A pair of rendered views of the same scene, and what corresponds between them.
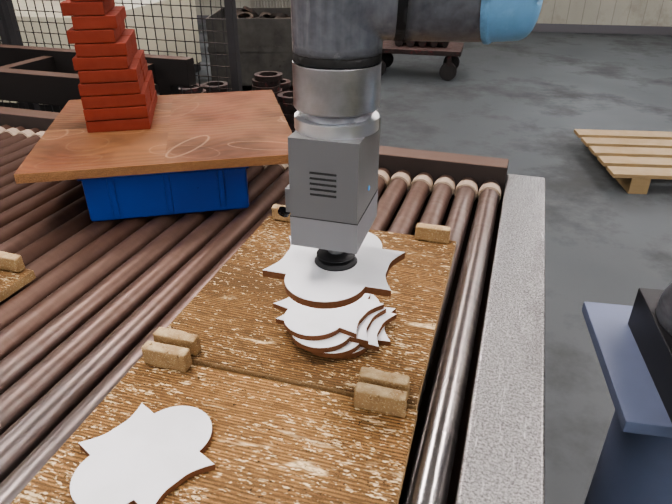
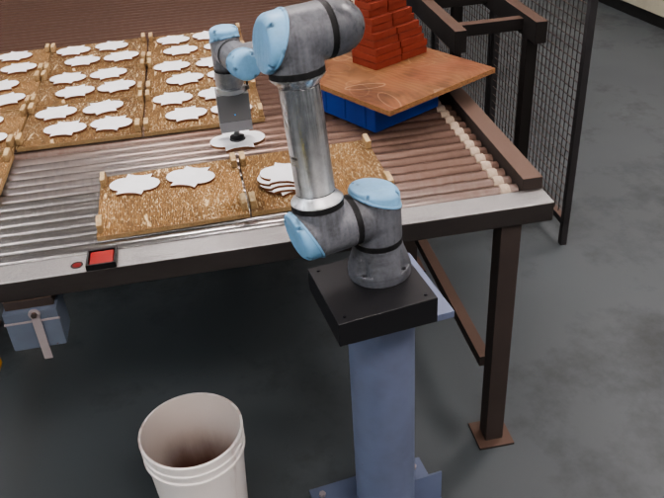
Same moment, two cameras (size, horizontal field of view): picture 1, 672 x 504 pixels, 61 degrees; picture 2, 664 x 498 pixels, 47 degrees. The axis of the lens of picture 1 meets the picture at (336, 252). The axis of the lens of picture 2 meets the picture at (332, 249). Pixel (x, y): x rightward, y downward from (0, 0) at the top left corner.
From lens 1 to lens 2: 192 cm
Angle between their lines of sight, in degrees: 54
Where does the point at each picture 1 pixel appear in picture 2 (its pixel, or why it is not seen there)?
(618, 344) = not seen: hidden behind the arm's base
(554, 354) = not seen: outside the picture
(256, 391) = (233, 183)
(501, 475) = (237, 239)
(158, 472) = (185, 181)
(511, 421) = (267, 236)
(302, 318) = (270, 170)
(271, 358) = (253, 179)
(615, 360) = not seen: hidden behind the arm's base
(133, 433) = (196, 171)
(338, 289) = (219, 143)
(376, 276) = (232, 146)
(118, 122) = (364, 61)
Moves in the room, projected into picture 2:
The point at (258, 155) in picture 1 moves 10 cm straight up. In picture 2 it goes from (373, 104) to (372, 73)
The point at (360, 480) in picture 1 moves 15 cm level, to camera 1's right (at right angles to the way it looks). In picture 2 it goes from (207, 211) to (228, 236)
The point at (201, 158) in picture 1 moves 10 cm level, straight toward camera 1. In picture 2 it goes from (353, 95) to (329, 104)
